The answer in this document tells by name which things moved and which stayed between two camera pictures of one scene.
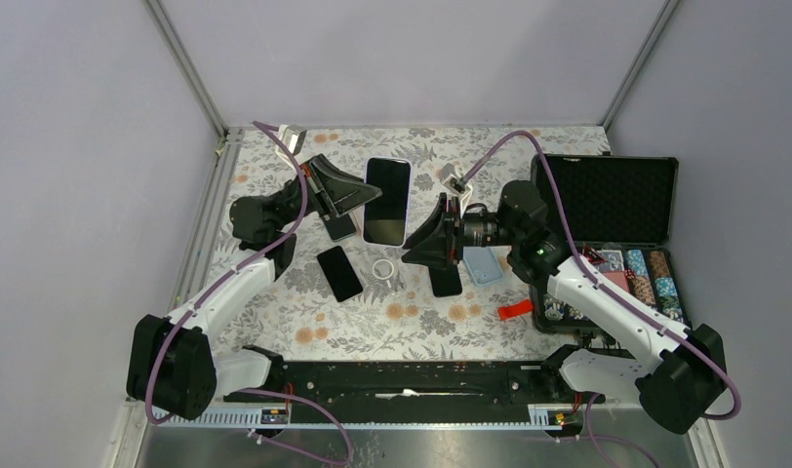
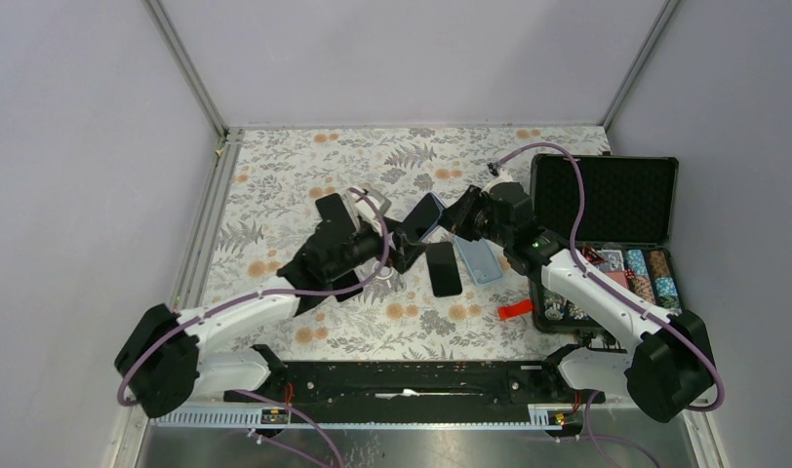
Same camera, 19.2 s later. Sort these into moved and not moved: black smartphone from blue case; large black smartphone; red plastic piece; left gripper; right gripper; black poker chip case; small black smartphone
Moved: left gripper; right gripper
Not moved: small black smartphone; red plastic piece; large black smartphone; black smartphone from blue case; black poker chip case
